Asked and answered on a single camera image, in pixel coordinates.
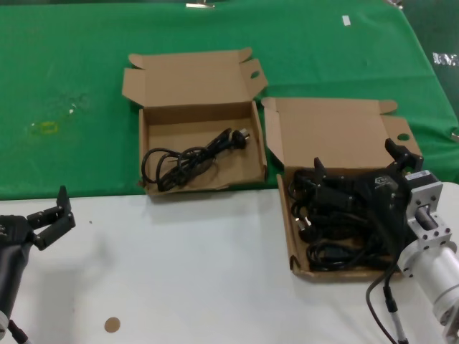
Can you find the brown cardboard mailer box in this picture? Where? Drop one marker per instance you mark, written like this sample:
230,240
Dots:
201,114
330,136

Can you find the metal cloth clip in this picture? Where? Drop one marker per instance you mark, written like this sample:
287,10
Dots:
201,5
394,2

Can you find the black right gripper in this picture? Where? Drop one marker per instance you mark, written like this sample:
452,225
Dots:
385,190

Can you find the green table cloth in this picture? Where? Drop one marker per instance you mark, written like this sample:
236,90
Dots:
71,53

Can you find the shiny foil scrap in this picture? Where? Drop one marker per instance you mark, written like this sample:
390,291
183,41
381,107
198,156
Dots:
444,59

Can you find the small white scrap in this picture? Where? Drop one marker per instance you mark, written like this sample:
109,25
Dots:
71,109

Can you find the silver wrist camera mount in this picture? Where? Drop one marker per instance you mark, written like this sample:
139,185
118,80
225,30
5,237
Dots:
426,200

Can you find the round brown sticker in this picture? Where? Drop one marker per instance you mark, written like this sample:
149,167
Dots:
112,325

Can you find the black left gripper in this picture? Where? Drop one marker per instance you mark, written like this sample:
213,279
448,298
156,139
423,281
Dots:
14,231

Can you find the white tape strip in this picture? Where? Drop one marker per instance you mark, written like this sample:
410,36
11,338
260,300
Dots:
346,20

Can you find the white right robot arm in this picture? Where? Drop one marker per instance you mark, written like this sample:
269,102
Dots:
437,272

